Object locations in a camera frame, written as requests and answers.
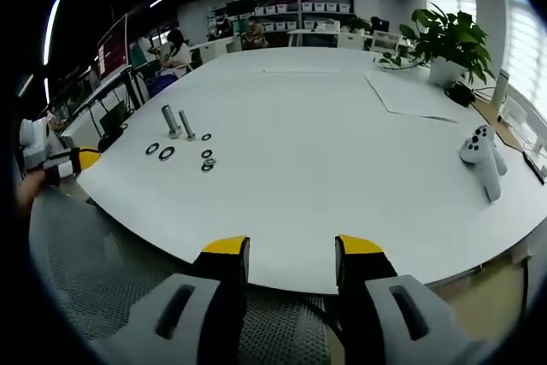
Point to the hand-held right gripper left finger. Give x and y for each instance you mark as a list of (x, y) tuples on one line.
[(201, 296)]

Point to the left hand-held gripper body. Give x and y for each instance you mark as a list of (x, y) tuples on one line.
[(36, 143)]

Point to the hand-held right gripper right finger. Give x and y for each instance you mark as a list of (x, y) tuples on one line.
[(384, 296)]

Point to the large black washer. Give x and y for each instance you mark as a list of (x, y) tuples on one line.
[(147, 149), (160, 154)]

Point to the large metal threaded stud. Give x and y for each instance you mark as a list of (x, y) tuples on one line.
[(170, 119)]

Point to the small metal threaded stud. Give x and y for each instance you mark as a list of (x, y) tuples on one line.
[(186, 125)]

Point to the small black washer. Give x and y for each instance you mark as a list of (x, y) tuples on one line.
[(204, 167), (203, 154), (203, 137), (213, 162)]

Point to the person's left hand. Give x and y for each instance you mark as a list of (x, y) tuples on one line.
[(27, 192)]

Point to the grey mesh office chair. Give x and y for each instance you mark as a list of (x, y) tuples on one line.
[(107, 254)]

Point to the red display screen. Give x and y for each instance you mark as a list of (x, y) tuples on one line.
[(112, 46)]

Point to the white game controller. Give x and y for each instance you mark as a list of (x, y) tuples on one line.
[(480, 155)]

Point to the white paper sheet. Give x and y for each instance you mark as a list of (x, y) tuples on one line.
[(406, 93)]

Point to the black power adapter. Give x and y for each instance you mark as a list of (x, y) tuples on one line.
[(459, 92)]

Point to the white upright device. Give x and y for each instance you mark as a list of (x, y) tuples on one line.
[(500, 89)]

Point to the green potted plant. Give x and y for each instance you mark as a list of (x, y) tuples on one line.
[(448, 40)]

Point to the shelf with white bins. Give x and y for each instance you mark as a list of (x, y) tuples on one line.
[(316, 8)]

